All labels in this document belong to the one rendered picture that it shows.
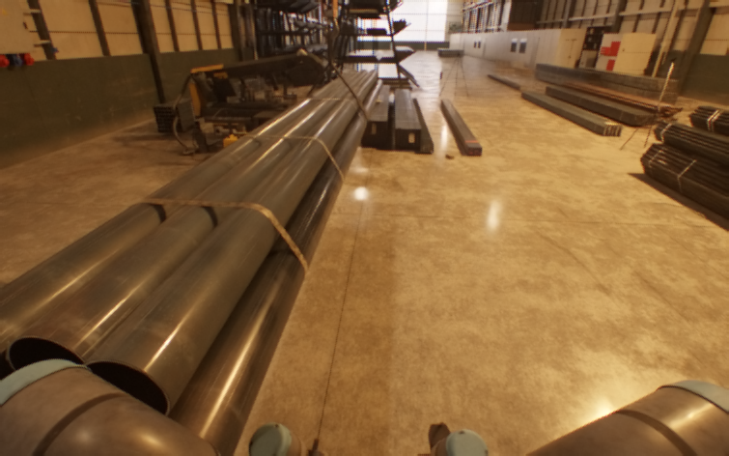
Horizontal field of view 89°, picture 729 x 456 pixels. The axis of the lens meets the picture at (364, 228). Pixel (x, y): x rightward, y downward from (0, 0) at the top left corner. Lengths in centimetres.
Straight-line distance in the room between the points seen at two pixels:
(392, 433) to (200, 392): 161
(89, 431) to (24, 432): 7
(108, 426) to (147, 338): 28
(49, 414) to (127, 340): 25
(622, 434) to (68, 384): 58
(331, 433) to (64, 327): 169
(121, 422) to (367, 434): 189
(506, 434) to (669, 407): 192
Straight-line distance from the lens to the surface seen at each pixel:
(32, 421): 53
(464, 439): 101
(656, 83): 1586
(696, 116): 759
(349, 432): 229
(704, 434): 52
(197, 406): 79
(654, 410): 52
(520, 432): 245
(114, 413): 49
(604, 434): 48
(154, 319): 77
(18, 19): 870
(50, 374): 57
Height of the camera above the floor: 190
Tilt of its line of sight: 27 degrees down
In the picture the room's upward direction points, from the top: straight up
